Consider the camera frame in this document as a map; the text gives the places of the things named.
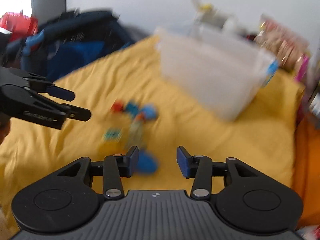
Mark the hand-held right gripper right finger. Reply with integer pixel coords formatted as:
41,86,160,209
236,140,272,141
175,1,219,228
176,145,263,201

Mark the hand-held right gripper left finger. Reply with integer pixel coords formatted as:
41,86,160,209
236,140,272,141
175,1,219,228
51,145,139,201

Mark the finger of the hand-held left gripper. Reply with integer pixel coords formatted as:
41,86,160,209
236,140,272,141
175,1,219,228
40,97,92,122
12,70,76,101

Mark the blue round toy piece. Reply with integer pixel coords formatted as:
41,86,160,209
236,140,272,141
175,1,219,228
136,149,159,174

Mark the white plastic storage bin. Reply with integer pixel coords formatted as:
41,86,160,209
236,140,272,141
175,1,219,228
154,26,279,122

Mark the yellow cloth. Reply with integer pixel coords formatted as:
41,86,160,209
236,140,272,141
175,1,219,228
0,34,307,235

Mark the green building brick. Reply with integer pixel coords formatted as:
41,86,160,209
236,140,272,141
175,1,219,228
103,129,122,142

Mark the small red building block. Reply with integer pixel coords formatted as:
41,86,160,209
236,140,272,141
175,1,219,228
111,101,125,114

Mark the dark blue backpack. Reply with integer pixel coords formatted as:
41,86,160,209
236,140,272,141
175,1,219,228
6,10,137,82

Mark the teal blue building brick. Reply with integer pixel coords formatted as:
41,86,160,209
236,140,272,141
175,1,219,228
125,102,139,117

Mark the red bag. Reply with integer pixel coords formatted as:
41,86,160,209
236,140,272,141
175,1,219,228
0,12,38,42

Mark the orange cardboard box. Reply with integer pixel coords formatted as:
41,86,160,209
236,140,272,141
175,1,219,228
292,115,320,230

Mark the white plush toy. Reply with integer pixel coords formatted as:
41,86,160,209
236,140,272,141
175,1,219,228
221,15,242,30

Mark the plastic bag of wooden toys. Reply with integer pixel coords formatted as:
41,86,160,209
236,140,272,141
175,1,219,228
254,14,310,70

